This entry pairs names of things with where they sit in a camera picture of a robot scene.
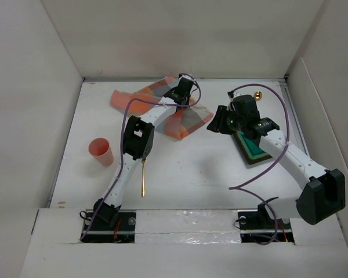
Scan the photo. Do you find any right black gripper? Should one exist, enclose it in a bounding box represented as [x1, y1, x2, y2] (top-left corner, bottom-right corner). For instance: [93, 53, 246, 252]
[206, 105, 246, 135]

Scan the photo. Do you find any orange blue checkered cloth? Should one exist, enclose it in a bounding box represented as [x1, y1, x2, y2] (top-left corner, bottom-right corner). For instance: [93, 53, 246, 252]
[110, 76, 213, 140]

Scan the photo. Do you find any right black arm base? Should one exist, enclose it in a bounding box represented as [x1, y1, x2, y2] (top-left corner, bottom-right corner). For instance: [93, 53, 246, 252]
[233, 203, 295, 244]

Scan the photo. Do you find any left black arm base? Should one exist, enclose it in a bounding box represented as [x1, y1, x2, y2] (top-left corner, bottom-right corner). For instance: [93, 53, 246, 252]
[79, 210, 136, 244]

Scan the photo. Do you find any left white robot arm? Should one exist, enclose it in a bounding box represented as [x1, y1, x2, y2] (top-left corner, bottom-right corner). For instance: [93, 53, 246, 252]
[92, 75, 199, 230]

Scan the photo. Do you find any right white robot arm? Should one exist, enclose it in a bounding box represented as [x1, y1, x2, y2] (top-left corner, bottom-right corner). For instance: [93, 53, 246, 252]
[207, 95, 346, 228]

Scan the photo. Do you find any green square plate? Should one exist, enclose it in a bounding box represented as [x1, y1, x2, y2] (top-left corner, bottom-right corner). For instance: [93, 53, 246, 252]
[232, 131, 272, 165]

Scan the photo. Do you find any gold spoon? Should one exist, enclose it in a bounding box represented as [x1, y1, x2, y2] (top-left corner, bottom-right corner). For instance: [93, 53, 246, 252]
[254, 91, 263, 101]

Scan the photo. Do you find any gold fork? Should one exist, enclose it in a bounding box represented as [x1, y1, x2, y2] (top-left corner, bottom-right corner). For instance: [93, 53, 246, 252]
[141, 159, 146, 197]

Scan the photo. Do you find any pink plastic cup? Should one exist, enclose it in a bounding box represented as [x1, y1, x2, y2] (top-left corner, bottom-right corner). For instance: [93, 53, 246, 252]
[88, 138, 114, 167]

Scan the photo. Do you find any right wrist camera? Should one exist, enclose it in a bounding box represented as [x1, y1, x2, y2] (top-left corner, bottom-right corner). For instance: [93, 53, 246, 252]
[227, 90, 242, 101]

